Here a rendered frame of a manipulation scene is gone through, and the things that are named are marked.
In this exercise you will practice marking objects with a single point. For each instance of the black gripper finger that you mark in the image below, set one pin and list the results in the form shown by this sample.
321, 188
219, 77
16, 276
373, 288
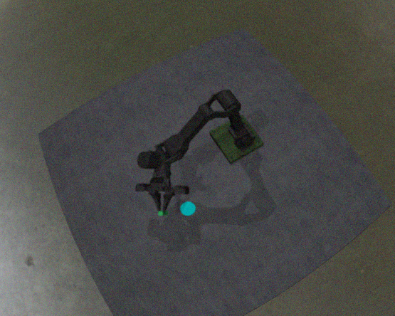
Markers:
157, 199
167, 199

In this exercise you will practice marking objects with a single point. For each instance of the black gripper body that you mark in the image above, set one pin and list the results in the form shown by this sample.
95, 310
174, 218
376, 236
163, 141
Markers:
169, 190

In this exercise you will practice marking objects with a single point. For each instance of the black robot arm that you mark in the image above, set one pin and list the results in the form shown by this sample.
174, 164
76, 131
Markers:
177, 145

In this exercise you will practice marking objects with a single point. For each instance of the cyan circle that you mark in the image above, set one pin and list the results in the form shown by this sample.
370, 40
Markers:
188, 208

